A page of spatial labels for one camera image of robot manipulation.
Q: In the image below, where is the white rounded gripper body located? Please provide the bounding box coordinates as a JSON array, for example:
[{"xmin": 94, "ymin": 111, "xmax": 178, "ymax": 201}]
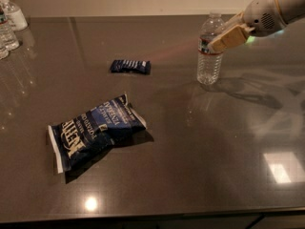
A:
[{"xmin": 243, "ymin": 0, "xmax": 287, "ymax": 37}]

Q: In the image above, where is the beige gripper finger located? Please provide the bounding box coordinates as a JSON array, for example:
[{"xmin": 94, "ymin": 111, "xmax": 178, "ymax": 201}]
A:
[
  {"xmin": 219, "ymin": 11, "xmax": 245, "ymax": 32},
  {"xmin": 208, "ymin": 24, "xmax": 254, "ymax": 53}
]

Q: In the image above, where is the clear plastic water bottle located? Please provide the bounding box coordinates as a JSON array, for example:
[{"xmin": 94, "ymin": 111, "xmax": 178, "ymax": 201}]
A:
[{"xmin": 196, "ymin": 12, "xmax": 224, "ymax": 85}]

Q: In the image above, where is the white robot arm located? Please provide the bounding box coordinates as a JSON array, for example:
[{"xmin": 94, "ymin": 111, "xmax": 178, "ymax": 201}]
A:
[{"xmin": 208, "ymin": 0, "xmax": 305, "ymax": 52}]

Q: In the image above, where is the blue kettle chip bag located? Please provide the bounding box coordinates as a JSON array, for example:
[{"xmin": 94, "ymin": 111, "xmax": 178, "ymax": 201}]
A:
[{"xmin": 48, "ymin": 94, "xmax": 146, "ymax": 174}]

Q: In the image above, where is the white hand sanitizer pump bottle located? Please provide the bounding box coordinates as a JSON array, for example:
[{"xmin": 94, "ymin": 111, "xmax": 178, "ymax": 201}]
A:
[{"xmin": 0, "ymin": 0, "xmax": 28, "ymax": 31}]

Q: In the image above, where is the clear water bottle at left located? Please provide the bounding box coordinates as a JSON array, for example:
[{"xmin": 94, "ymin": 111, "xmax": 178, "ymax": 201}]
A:
[{"xmin": 0, "ymin": 7, "xmax": 20, "ymax": 51}]

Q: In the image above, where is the clear bottle at left edge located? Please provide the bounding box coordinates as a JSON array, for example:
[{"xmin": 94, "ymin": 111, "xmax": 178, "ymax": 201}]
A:
[{"xmin": 0, "ymin": 40, "xmax": 9, "ymax": 59}]

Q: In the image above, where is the small dark blue snack packet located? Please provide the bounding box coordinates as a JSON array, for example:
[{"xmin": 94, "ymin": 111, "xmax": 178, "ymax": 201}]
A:
[{"xmin": 110, "ymin": 59, "xmax": 151, "ymax": 74}]

